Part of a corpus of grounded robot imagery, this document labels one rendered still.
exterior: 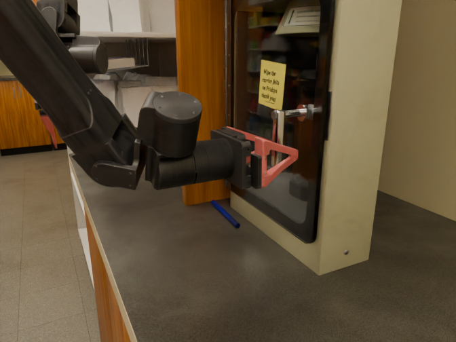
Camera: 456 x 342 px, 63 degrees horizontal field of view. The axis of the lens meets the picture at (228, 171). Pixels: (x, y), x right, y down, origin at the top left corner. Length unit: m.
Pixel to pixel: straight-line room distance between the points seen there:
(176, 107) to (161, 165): 0.08
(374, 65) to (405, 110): 0.44
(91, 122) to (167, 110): 0.09
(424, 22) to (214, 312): 0.77
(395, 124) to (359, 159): 0.44
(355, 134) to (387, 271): 0.24
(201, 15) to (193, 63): 0.10
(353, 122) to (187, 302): 0.36
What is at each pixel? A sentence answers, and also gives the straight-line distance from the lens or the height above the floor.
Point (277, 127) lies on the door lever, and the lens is 0.56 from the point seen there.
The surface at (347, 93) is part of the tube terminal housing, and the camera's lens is 0.57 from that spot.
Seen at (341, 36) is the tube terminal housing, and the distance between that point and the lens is 0.55.
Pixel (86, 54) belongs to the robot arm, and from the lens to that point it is 0.81.
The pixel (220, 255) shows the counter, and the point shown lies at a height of 0.94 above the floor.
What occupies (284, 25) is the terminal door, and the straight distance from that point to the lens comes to 0.63.
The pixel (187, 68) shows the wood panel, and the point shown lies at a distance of 0.83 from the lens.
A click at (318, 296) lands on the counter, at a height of 0.94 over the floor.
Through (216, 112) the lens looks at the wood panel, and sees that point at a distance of 0.87.
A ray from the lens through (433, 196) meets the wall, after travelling 1.01.
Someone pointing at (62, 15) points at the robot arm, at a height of 1.36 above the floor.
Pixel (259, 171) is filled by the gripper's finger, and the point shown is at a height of 1.14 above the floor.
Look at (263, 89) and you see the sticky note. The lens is 0.68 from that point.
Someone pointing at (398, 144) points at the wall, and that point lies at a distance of 1.05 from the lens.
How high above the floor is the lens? 1.29
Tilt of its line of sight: 18 degrees down
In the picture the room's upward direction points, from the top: straight up
